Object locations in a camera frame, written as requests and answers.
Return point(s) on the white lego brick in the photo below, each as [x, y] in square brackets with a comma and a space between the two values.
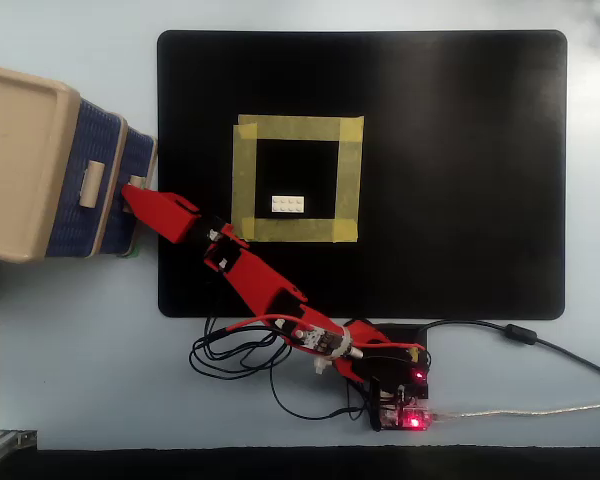
[288, 203]

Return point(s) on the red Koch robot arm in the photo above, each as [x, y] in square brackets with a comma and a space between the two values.
[265, 285]

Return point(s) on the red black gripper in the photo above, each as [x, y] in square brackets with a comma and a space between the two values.
[220, 234]

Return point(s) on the black rectangular mat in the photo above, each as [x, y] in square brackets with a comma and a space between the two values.
[455, 175]

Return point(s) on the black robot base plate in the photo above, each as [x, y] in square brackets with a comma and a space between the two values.
[405, 337]

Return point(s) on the controller board with red LEDs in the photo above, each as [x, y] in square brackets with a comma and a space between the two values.
[405, 412]

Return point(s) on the beige plastic drawer cabinet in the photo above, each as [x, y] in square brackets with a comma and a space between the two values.
[15, 165]

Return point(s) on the aluminium profile rail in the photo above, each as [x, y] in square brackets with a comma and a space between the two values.
[5, 447]

